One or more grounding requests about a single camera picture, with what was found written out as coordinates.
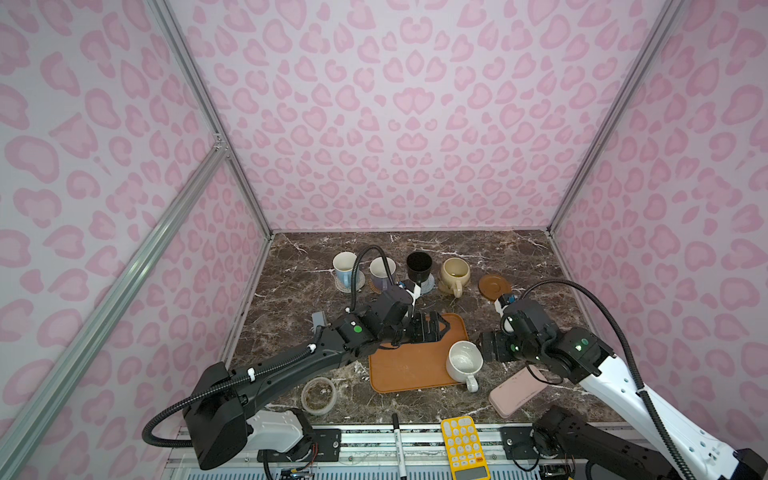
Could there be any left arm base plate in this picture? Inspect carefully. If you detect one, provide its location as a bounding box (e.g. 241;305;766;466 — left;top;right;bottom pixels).
257;428;341;464

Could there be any grey blue woven coaster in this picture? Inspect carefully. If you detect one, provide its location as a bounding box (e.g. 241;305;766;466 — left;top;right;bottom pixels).
404;274;435;297

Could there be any white speckled mug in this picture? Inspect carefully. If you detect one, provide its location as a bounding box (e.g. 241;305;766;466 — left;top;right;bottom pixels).
446;341;484;393

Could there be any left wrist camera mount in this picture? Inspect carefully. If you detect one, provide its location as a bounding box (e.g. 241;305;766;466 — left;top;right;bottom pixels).
404;280;422;318

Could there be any black mug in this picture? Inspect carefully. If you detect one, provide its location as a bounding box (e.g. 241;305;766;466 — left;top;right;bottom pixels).
406;251;433;285

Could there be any yellow calculator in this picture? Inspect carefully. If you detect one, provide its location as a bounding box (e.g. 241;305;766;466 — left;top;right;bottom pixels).
441;416;491;480

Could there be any lavender mug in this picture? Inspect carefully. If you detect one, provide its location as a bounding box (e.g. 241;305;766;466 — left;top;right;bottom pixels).
369;257;396;293

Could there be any beige ceramic mug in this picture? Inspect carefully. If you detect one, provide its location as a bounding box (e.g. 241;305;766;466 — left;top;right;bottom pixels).
438;257;471;285

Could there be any pink case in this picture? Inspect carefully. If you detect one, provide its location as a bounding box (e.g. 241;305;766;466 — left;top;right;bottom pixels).
489;367;548;419

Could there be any clear tape roll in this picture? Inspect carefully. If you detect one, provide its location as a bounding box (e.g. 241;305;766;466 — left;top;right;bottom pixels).
300;377;338;416

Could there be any light blue mug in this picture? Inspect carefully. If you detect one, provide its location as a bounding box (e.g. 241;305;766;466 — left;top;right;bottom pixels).
333;252;357;292

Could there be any cork flower shaped coaster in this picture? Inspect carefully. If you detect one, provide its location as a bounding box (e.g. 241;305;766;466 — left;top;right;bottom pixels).
438;281;467;298

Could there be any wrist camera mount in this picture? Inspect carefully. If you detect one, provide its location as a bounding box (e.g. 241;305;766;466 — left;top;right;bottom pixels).
494;293;517;335
404;280;422;318

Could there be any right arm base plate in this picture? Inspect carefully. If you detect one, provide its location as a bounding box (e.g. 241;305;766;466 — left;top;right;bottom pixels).
499;426;540;462

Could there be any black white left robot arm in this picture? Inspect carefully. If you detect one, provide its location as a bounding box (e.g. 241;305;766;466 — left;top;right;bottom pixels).
141;245;451;470

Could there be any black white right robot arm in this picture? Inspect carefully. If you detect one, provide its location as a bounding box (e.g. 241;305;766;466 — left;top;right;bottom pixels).
476;281;767;479

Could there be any aluminium frame diagonal bar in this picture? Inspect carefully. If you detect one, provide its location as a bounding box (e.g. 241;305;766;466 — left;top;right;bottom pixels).
1;143;229;479

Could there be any orange wooden tray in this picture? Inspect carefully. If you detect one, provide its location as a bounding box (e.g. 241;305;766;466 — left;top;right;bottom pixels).
369;313;468;394

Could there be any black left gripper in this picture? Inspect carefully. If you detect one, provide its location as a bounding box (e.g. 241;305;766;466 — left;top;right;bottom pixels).
380;309;453;345

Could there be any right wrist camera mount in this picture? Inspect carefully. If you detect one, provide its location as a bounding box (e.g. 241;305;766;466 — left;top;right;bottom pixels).
494;293;517;335

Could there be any brown wooden round coaster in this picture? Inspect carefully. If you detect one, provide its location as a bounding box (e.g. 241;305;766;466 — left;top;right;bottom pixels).
478;274;512;302

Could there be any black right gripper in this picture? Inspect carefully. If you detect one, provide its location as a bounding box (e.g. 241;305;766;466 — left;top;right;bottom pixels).
470;330;543;365

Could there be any multicolour woven round coaster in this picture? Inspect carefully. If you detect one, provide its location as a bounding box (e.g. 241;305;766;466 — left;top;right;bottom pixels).
334;272;366;293

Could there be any black marker pen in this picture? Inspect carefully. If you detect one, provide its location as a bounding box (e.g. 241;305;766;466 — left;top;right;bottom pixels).
392;413;408;480

